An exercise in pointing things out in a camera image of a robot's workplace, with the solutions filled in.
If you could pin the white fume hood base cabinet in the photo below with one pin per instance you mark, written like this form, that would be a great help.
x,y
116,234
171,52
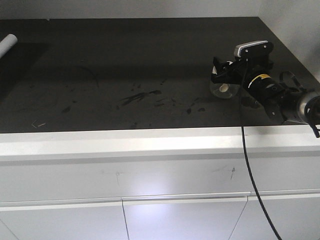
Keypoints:
x,y
160,184

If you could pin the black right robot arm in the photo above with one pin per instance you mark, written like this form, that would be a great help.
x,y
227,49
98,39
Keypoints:
x,y
285,100

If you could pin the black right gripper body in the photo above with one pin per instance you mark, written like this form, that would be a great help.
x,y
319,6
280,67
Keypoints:
x,y
233,72

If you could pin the glass jar with beige lid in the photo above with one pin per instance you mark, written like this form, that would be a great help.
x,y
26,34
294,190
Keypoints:
x,y
221,85

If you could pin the rolled paper poster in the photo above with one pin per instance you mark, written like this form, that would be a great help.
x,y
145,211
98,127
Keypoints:
x,y
7,44

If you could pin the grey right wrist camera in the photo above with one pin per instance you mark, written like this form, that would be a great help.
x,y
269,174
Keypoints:
x,y
254,50

